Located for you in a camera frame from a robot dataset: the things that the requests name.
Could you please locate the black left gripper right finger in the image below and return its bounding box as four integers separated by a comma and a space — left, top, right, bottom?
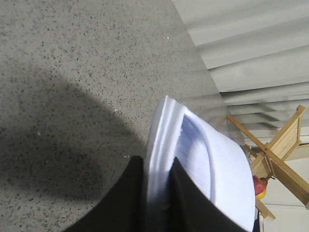
168, 158, 248, 232

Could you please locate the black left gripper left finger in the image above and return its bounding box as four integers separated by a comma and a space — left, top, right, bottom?
65, 156, 143, 232

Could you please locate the light blue slipper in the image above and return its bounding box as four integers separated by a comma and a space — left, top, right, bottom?
143, 97, 255, 232

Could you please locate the red yellow toy object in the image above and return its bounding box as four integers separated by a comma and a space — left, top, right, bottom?
253, 175, 268, 200

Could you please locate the wooden folding rack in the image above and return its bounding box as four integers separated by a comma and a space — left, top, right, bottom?
227, 105, 309, 209

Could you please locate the grey-green pleated curtain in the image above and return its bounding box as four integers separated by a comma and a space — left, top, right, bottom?
174, 0, 309, 142

